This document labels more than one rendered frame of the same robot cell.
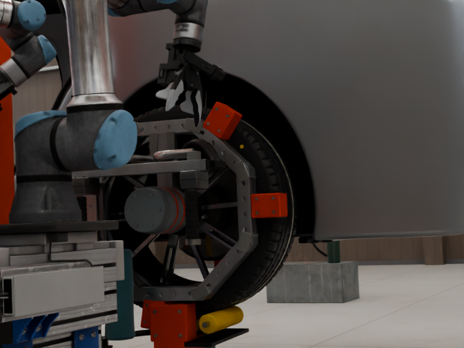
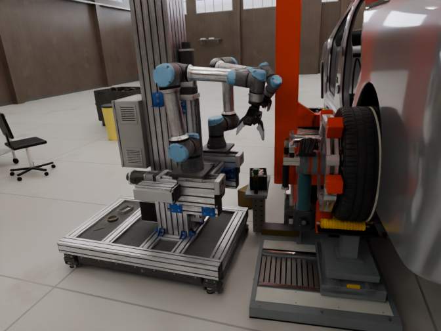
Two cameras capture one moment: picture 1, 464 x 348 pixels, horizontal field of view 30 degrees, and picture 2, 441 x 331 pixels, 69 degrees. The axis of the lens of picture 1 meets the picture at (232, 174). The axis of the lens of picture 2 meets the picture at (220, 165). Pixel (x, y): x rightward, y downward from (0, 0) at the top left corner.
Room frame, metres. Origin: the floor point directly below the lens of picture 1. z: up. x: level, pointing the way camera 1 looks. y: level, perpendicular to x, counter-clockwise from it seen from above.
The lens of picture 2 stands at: (1.78, -1.51, 1.51)
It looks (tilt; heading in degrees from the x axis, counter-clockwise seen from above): 20 degrees down; 83
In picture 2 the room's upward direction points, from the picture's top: 3 degrees counter-clockwise
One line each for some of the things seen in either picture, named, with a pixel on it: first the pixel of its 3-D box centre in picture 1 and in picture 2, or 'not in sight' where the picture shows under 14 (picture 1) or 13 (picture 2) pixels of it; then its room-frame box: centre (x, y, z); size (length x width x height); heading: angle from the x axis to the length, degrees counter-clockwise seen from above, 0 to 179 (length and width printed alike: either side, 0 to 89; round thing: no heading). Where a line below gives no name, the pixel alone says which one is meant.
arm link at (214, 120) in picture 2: not in sight; (216, 125); (2.05, 0.85, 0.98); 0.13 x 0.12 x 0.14; 33
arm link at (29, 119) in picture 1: (45, 144); (189, 143); (1.83, 0.39, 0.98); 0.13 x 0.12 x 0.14; 65
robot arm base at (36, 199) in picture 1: (45, 199); (191, 161); (1.83, 0.40, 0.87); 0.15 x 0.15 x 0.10
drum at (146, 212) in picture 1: (159, 210); (314, 163); (2.55, 0.22, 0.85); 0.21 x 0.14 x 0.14; 160
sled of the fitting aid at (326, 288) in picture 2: not in sight; (346, 266); (2.78, 0.14, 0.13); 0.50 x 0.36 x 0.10; 70
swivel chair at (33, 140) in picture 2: not in sight; (25, 142); (-0.34, 3.04, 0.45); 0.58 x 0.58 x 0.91
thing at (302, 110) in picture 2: not in sight; (314, 112); (3.53, 2.46, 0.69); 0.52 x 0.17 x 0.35; 160
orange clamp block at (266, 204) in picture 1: (268, 205); (333, 184); (2.52, -0.10, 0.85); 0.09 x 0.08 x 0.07; 70
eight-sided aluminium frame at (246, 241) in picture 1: (168, 210); (326, 163); (2.62, 0.19, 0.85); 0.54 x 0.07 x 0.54; 70
